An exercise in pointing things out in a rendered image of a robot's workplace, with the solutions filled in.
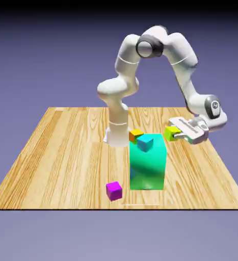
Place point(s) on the small yellow-green cube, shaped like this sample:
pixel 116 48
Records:
pixel 168 133

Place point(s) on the small cyan cube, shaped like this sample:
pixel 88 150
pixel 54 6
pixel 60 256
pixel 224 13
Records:
pixel 144 143

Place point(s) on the large green box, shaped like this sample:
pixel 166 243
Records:
pixel 148 169

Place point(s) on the small orange cube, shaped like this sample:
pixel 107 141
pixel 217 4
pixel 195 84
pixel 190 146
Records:
pixel 133 135

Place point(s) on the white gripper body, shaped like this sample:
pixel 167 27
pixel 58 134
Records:
pixel 192 132

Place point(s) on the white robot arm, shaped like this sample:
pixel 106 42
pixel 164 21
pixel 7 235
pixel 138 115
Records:
pixel 117 122

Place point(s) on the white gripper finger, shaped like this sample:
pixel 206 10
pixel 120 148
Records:
pixel 178 136

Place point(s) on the small magenta cube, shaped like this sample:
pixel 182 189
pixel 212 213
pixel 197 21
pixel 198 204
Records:
pixel 114 191

